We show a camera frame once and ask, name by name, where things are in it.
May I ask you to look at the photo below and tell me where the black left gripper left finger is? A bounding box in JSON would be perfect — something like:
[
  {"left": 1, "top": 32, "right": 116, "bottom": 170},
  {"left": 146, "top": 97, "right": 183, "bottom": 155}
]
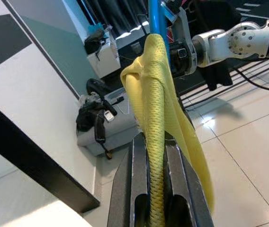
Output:
[{"left": 108, "top": 136, "right": 149, "bottom": 227}]

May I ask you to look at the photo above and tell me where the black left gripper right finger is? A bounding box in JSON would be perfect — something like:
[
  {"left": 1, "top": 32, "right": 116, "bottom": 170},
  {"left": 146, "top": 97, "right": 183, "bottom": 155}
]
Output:
[{"left": 165, "top": 140, "right": 215, "bottom": 227}]

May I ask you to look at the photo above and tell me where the blue plastic clothes hanger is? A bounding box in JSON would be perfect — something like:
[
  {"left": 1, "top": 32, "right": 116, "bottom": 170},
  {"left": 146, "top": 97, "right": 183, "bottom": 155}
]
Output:
[{"left": 147, "top": 0, "right": 172, "bottom": 70}]

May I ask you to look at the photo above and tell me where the yellow mesh shirt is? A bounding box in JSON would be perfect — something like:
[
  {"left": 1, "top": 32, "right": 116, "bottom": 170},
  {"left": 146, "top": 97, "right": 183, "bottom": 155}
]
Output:
[{"left": 119, "top": 34, "right": 217, "bottom": 227}]

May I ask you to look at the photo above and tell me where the grey storage box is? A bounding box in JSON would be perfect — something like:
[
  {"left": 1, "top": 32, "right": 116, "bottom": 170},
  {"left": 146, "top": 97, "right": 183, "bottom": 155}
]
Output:
[{"left": 77, "top": 87, "right": 141, "bottom": 157}]

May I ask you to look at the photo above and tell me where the dark pleated curtain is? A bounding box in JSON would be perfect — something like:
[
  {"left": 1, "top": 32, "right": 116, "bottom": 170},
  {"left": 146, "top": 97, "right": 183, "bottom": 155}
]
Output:
[{"left": 87, "top": 0, "right": 154, "bottom": 36}]

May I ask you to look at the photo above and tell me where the small white device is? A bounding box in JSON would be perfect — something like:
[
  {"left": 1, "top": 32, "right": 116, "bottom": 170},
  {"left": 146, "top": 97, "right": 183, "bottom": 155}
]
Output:
[{"left": 103, "top": 110, "right": 115, "bottom": 122}]

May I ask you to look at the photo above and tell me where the teal bag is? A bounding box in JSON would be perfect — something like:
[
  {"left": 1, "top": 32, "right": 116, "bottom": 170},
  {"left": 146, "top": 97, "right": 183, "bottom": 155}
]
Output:
[{"left": 87, "top": 22, "right": 105, "bottom": 33}]

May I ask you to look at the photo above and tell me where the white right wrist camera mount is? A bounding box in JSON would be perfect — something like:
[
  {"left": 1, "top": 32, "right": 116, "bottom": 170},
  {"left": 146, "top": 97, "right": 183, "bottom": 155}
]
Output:
[{"left": 160, "top": 0, "right": 198, "bottom": 76}]

